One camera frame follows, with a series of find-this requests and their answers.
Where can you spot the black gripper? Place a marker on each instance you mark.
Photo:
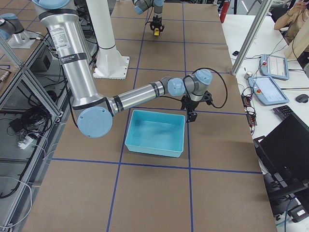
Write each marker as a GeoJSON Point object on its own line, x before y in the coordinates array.
{"type": "Point", "coordinates": [156, 20]}
{"type": "Point", "coordinates": [191, 105]}

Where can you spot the yellow beetle toy car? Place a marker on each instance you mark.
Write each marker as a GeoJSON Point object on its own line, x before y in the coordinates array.
{"type": "Point", "coordinates": [156, 32]}

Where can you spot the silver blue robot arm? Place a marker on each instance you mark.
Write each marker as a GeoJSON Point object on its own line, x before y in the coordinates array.
{"type": "Point", "coordinates": [95, 111]}
{"type": "Point", "coordinates": [141, 6]}

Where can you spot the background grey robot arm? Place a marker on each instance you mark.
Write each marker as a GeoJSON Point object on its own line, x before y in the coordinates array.
{"type": "Point", "coordinates": [13, 32]}

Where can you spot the light blue plastic bin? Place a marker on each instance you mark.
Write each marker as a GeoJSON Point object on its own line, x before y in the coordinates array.
{"type": "Point", "coordinates": [156, 133]}

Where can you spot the small metal cylinder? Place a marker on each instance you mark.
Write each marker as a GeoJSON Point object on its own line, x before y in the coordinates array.
{"type": "Point", "coordinates": [248, 75]}

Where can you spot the red bottle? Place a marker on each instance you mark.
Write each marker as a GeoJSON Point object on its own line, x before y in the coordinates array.
{"type": "Point", "coordinates": [224, 9]}

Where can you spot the near teach pendant tablet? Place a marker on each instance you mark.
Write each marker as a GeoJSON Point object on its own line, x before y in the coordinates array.
{"type": "Point", "coordinates": [267, 91]}

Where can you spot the teach pendant tablet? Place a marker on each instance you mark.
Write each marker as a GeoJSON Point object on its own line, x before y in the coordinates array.
{"type": "Point", "coordinates": [274, 66]}
{"type": "Point", "coordinates": [267, 91]}

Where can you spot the black keyboard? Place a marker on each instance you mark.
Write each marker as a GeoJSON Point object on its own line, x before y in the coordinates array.
{"type": "Point", "coordinates": [283, 112]}

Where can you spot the far teach pendant tablet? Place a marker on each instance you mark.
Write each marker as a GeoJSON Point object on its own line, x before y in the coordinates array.
{"type": "Point", "coordinates": [274, 66]}

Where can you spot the black laptop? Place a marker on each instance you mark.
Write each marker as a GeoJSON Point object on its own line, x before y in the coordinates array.
{"type": "Point", "coordinates": [285, 151]}

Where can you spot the black computer mouse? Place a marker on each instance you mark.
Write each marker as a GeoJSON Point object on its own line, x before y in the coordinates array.
{"type": "Point", "coordinates": [302, 98]}

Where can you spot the seated person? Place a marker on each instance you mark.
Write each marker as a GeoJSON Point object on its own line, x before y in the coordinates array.
{"type": "Point", "coordinates": [294, 19]}

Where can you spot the white power strip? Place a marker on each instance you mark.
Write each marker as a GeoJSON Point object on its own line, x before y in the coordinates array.
{"type": "Point", "coordinates": [25, 143]}

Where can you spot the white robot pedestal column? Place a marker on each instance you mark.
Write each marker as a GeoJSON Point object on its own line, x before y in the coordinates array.
{"type": "Point", "coordinates": [110, 63]}

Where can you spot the aluminium frame post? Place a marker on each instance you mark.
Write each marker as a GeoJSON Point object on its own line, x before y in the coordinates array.
{"type": "Point", "coordinates": [257, 22]}

